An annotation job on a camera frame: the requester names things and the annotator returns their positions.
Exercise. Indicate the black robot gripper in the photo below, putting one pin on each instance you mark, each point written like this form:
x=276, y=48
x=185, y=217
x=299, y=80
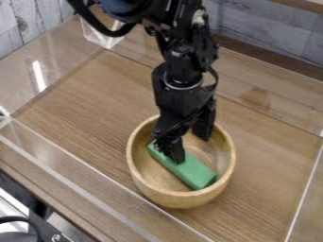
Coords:
x=186, y=109

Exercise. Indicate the wooden oval bowl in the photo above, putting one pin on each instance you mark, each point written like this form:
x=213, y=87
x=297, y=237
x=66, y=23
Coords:
x=157, y=183

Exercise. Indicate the green rectangular block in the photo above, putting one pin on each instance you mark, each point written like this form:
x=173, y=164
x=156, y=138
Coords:
x=192, y=172

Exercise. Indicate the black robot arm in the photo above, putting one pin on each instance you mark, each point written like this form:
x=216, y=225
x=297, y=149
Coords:
x=178, y=25

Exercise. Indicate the clear acrylic enclosure wall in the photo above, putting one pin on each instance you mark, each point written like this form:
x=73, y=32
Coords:
x=81, y=145

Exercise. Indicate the clear acrylic corner bracket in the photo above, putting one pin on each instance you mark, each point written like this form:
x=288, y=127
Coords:
x=94, y=37

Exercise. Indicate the black metal bracket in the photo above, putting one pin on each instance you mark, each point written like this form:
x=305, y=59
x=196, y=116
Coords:
x=44, y=231

